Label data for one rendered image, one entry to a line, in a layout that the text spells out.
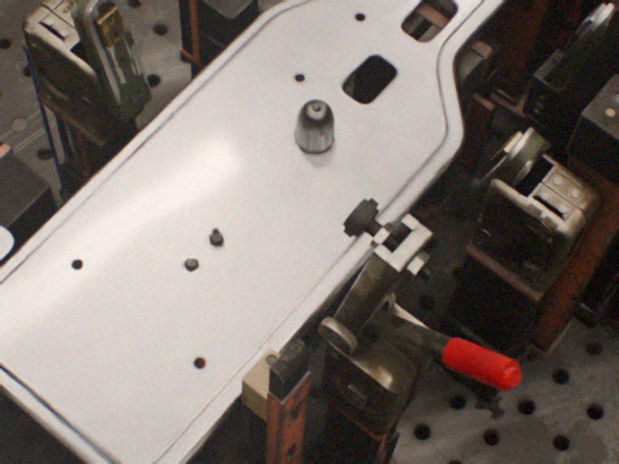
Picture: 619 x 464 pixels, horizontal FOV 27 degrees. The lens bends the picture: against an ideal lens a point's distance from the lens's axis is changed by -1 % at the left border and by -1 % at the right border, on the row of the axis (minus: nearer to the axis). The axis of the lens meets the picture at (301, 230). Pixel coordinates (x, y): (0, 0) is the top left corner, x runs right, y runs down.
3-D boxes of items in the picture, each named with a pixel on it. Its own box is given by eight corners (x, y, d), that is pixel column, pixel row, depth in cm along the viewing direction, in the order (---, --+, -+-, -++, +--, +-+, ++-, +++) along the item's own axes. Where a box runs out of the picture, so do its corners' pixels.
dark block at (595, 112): (516, 288, 137) (615, 71, 99) (571, 328, 135) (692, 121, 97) (489, 322, 135) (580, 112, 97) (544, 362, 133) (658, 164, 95)
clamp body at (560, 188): (458, 294, 136) (524, 109, 103) (546, 359, 134) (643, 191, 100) (405, 357, 133) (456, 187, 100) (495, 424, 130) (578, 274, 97)
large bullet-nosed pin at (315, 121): (310, 124, 112) (313, 82, 106) (339, 144, 111) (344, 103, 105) (287, 148, 111) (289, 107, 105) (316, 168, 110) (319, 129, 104)
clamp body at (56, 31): (103, 154, 142) (62, -44, 111) (183, 216, 139) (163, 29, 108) (45, 210, 139) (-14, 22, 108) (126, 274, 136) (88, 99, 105)
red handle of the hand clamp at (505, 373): (362, 279, 96) (528, 344, 85) (372, 299, 98) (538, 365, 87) (326, 320, 95) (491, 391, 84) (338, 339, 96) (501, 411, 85)
